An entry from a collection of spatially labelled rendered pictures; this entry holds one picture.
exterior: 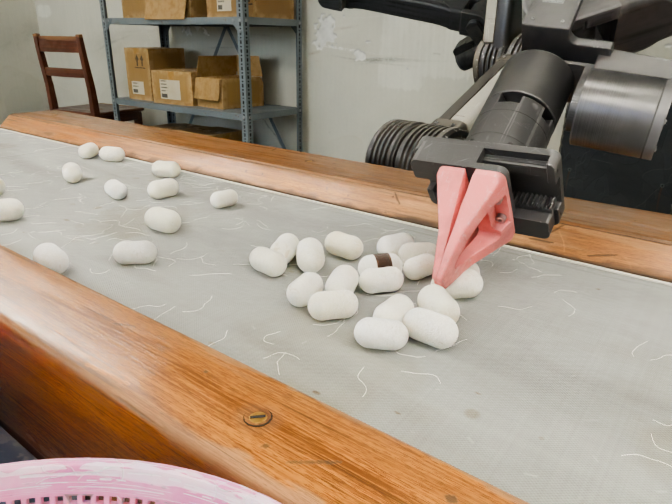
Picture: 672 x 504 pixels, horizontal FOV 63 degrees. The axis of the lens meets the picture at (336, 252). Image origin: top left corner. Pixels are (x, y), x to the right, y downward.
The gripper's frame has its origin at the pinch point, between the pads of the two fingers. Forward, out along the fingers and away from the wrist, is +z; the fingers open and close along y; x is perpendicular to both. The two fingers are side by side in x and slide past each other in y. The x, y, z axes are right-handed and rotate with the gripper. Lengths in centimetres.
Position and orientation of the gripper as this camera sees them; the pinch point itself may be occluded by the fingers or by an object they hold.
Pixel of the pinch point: (443, 273)
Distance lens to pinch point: 37.5
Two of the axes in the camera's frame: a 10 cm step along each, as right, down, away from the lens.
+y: 8.1, 2.1, -5.5
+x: 3.5, 5.7, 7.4
